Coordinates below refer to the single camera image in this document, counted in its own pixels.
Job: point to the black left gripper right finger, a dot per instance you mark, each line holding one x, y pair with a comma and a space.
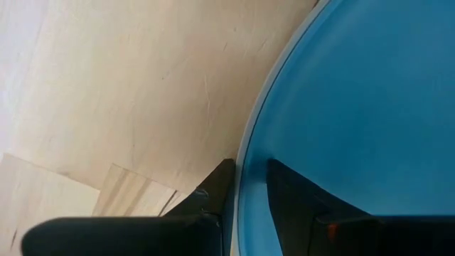
355, 238

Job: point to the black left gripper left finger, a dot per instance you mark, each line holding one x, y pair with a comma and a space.
142, 238

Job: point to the blue plate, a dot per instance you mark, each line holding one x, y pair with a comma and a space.
355, 106

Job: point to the pale wooden panel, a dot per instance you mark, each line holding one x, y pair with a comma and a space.
42, 199
135, 195

